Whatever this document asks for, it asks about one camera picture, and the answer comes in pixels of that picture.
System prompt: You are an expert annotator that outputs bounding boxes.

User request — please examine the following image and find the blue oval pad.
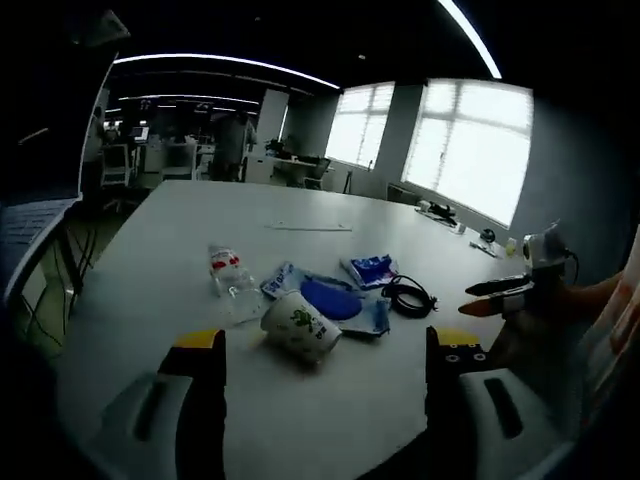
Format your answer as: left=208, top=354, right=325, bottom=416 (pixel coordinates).
left=299, top=279, right=363, bottom=320

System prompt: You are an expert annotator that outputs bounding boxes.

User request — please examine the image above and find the black device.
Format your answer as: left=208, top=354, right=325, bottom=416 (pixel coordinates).
left=428, top=200, right=458, bottom=224

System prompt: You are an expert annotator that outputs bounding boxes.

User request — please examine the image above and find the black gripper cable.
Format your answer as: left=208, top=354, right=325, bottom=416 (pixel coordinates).
left=562, top=246, right=582, bottom=285

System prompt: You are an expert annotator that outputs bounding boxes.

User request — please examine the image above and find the clear plastic water bottle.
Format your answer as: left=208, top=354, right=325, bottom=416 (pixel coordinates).
left=207, top=243, right=264, bottom=324

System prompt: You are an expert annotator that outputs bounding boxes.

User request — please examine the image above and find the white table socket panel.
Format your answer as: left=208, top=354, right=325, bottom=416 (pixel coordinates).
left=264, top=219, right=353, bottom=233

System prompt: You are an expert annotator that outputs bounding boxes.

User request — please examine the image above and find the person's white orange shirt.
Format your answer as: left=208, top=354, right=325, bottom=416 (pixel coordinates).
left=574, top=269, right=640, bottom=439

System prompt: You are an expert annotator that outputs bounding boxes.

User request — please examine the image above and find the white display board stand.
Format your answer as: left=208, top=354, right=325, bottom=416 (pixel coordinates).
left=0, top=198, right=84, bottom=301

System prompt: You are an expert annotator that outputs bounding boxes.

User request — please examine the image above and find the white paper cup green print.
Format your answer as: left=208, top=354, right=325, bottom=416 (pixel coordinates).
left=259, top=291, right=344, bottom=367

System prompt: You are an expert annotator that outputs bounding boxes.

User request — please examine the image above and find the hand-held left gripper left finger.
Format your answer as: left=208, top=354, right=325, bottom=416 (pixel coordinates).
left=97, top=328, right=227, bottom=480

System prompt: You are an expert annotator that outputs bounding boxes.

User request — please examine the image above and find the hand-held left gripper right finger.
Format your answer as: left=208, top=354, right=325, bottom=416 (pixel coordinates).
left=424, top=325, right=581, bottom=480

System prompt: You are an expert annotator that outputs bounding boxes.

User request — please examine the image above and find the white blue printed package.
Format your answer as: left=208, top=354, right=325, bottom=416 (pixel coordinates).
left=259, top=260, right=393, bottom=341

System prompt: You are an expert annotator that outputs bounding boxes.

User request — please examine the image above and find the white table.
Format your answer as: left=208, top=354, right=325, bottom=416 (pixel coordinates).
left=54, top=179, right=532, bottom=480

